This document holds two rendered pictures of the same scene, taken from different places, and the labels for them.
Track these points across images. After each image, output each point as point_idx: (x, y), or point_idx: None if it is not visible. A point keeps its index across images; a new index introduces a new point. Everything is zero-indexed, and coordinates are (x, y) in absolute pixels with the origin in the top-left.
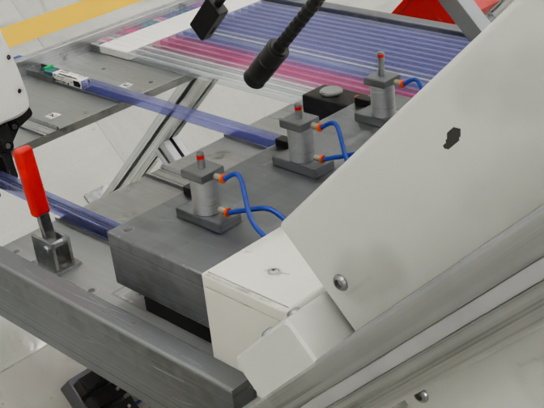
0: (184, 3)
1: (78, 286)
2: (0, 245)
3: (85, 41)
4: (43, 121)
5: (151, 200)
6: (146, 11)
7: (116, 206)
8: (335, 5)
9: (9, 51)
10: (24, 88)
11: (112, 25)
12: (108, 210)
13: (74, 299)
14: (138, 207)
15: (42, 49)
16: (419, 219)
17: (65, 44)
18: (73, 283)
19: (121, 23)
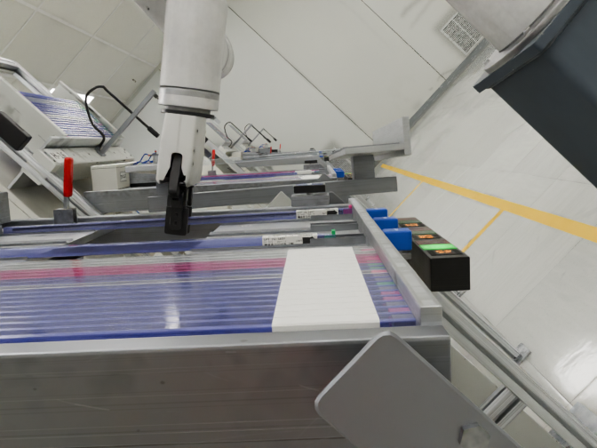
0: (396, 277)
1: (31, 220)
2: (103, 216)
3: (371, 240)
4: (229, 233)
5: (46, 238)
6: (395, 253)
7: (68, 235)
8: (39, 348)
9: (161, 137)
10: (157, 166)
11: (380, 241)
12: (71, 234)
13: (27, 219)
14: (51, 236)
15: (373, 224)
16: None
17: (369, 228)
18: (35, 220)
19: (379, 244)
